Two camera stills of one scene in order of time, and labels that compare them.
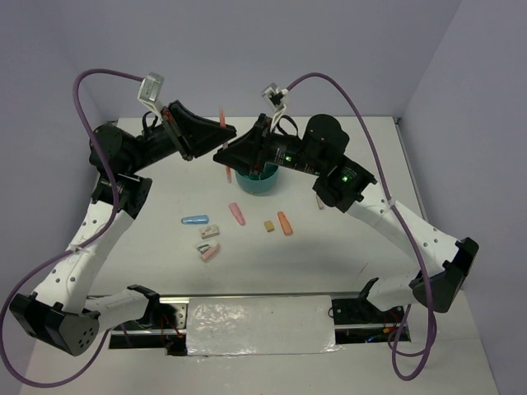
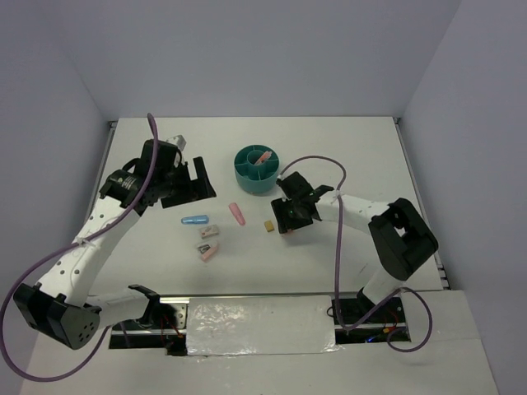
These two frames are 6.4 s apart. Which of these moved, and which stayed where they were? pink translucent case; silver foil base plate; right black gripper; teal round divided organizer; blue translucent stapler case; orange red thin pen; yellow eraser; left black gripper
Moved: right black gripper; left black gripper; orange red thin pen
Stayed: yellow eraser; pink translucent case; teal round divided organizer; silver foil base plate; blue translucent stapler case
